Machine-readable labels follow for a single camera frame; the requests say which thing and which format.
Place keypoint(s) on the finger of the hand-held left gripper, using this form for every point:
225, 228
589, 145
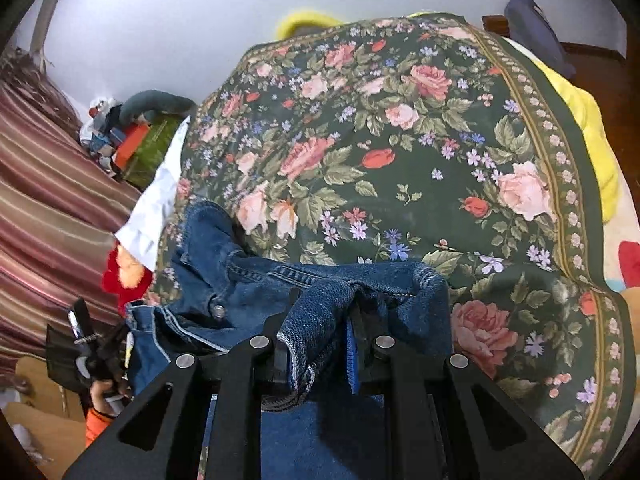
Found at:
114, 347

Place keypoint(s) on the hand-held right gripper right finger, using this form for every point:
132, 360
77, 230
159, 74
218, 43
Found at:
354, 365

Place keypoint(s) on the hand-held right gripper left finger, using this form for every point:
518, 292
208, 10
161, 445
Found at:
250, 385

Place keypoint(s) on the blue denim jacket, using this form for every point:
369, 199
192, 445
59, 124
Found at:
240, 280

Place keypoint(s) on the person's left forearm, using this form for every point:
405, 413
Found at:
97, 427

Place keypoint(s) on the person's left hand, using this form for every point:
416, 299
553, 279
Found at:
102, 392

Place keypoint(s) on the brown wooden box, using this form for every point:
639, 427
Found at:
45, 400

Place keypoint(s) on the red plush toy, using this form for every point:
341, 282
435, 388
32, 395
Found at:
125, 287

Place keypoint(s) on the white shirt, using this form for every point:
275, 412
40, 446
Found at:
155, 200

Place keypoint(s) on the striped pink curtain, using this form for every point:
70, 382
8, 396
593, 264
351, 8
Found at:
45, 185

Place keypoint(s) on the dark green floral blanket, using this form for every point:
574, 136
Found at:
400, 185

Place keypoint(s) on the green patterned box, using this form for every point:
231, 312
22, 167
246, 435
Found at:
152, 152

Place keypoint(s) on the orange box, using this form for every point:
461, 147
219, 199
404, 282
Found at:
131, 145

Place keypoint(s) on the grey pillow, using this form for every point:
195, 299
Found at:
155, 102

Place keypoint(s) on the yellow blanket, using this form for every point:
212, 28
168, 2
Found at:
590, 135

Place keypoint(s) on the yellow plush cushion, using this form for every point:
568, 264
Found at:
305, 22

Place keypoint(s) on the grey-blue backpack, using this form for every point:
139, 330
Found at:
537, 30

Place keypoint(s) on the wooden bed post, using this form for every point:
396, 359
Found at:
496, 24

